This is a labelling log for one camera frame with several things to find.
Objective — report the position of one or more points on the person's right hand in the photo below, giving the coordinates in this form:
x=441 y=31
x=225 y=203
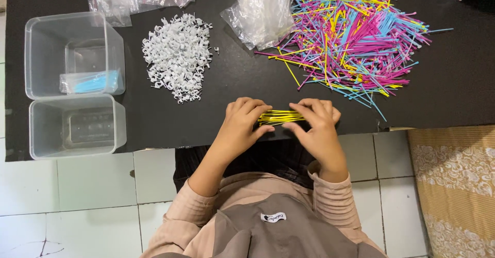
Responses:
x=321 y=138

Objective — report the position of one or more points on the person's left hand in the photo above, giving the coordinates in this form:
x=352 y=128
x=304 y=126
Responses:
x=238 y=130

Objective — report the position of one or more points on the black skirt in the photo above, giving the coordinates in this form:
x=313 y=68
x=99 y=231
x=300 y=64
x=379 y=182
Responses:
x=270 y=161

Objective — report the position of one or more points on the clear bag of blue ties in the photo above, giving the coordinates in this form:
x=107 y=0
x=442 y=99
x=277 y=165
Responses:
x=92 y=83

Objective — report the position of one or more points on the heap of clear plastic bags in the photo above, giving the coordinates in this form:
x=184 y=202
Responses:
x=259 y=10

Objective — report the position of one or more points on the brown headscarf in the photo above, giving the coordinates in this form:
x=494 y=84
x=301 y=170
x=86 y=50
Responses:
x=278 y=234

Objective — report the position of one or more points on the large clear plastic container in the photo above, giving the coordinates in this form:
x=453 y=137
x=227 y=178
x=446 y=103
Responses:
x=46 y=56

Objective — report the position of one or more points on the beige patterned mattress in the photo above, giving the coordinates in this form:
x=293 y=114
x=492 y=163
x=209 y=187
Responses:
x=456 y=188

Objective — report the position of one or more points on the small clear plastic container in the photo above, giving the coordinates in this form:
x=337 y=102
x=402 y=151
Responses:
x=50 y=134

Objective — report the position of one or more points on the black work mat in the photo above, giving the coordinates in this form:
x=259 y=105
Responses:
x=239 y=76

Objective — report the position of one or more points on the beige long-sleeved top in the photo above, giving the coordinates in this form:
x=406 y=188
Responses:
x=185 y=219

